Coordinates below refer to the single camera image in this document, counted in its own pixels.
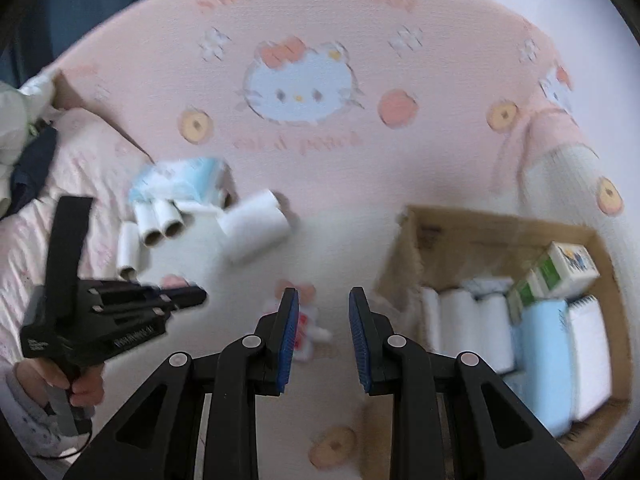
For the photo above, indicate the small white green box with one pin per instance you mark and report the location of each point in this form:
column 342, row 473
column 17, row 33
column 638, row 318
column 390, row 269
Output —
column 525, row 292

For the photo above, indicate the cartoon-print white green box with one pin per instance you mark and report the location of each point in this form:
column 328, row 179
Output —
column 570, row 265

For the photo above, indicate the pile of white paper rolls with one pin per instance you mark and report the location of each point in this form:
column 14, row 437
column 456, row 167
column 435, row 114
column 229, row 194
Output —
column 160, row 220

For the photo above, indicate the dark blue cloth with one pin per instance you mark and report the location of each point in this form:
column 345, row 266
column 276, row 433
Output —
column 35, row 165

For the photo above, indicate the white sachet with red print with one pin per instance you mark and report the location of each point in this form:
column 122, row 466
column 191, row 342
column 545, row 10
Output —
column 312, row 327

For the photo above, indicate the light blue notebook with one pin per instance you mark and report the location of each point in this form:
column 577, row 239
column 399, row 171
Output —
column 545, row 360

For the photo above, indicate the white spiral notepad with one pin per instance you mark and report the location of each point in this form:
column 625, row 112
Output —
column 590, row 355

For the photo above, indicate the pink cat-print blanket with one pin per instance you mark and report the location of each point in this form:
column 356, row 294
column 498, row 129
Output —
column 400, row 160

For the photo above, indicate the white cloth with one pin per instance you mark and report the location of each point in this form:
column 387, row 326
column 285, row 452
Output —
column 15, row 110

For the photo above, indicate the person's left forearm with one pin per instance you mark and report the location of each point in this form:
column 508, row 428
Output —
column 25, row 420

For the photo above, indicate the person's left hand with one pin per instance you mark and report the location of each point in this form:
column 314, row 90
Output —
column 87, row 390

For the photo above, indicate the pink floral bed sheet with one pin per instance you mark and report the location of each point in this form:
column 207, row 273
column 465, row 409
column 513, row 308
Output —
column 90, row 170

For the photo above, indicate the dark teal fabric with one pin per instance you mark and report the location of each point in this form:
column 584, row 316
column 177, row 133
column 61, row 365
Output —
column 100, row 0

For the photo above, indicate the white paper roll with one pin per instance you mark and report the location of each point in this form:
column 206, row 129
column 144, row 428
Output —
column 431, row 320
column 127, row 250
column 255, row 225
column 495, row 332
column 460, row 330

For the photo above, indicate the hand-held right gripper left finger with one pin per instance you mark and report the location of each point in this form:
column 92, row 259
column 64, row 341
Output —
column 287, row 345

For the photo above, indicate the blue tissue packet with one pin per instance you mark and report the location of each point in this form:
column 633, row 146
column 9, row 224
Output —
column 180, row 180

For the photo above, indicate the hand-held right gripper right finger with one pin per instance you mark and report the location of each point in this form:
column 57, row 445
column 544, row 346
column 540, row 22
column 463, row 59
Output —
column 359, row 345

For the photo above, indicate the brown cardboard box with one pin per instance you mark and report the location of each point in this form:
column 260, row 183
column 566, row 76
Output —
column 450, row 245

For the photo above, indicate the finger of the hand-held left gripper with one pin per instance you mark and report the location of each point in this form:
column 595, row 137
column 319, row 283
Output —
column 180, row 304
column 180, row 292

